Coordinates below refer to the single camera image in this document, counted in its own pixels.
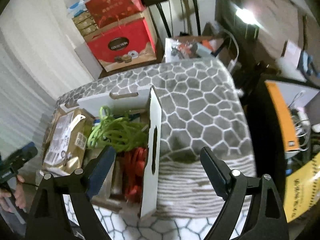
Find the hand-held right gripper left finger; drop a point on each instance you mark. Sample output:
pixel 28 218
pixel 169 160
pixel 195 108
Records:
pixel 100 172

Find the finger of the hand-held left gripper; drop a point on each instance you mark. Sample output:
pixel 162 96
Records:
pixel 25 152

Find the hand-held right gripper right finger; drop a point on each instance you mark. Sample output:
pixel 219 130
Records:
pixel 215 170

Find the small gold packet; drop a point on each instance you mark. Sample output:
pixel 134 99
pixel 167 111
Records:
pixel 83 132

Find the white cardboard box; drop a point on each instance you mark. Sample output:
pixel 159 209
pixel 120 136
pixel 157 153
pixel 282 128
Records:
pixel 152 160

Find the person's left hand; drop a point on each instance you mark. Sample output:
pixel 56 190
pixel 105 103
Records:
pixel 17 195

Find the large gold box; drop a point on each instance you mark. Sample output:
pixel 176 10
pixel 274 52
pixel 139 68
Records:
pixel 60 142

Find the grey patterned blanket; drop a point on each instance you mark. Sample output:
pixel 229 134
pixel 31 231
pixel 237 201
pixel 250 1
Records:
pixel 200 105

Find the white curtain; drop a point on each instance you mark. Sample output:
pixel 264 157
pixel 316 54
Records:
pixel 25 80

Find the orange white box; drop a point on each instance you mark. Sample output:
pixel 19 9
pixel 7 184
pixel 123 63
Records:
pixel 280 110

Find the yellow spiral notebook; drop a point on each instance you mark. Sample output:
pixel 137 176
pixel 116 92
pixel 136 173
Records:
pixel 302 190

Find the clear plastic bag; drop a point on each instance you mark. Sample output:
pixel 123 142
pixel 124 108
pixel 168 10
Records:
pixel 185 48

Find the tan flat box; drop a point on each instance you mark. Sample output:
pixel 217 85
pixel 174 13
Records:
pixel 88 31
pixel 91 37
pixel 85 25
pixel 82 18

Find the blue object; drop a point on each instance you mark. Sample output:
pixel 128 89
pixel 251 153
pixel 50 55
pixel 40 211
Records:
pixel 307 65

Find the blue white packet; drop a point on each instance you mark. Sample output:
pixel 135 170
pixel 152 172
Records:
pixel 76 7

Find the dark monitor screen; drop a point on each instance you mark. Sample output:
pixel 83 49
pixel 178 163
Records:
pixel 225 12

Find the red box on top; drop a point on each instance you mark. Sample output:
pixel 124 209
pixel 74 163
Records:
pixel 112 2

